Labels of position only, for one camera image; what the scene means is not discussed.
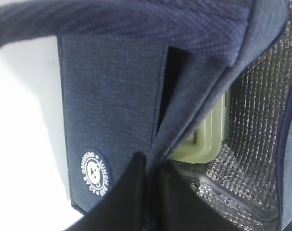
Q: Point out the green lidded food container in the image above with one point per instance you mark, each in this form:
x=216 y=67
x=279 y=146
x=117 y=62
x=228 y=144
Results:
x=206 y=142

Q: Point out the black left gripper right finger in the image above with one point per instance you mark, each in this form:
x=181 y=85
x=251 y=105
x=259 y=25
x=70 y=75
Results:
x=189 y=201

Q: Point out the navy blue lunch bag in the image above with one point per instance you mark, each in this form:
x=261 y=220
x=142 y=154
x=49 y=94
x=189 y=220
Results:
x=141 y=75

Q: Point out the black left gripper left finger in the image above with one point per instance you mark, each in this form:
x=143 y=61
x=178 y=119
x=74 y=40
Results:
x=122 y=209

